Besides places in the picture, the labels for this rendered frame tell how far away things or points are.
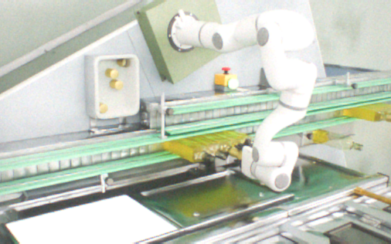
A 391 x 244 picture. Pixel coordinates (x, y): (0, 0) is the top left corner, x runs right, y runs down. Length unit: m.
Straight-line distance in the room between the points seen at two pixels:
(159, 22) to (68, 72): 0.38
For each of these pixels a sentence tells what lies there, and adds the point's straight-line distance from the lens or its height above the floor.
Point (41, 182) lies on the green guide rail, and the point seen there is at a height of 0.95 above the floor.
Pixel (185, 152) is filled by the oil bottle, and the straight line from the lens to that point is 1.72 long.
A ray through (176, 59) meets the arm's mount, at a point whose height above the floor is 0.84.
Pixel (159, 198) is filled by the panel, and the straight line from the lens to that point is 1.65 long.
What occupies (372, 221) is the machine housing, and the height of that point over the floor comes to 1.55.
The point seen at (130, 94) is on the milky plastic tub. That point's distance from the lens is 1.81.
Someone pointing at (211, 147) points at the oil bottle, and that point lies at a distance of 1.71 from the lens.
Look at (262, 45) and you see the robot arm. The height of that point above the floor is 1.40.
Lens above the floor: 2.36
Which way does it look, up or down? 51 degrees down
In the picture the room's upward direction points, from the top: 108 degrees clockwise
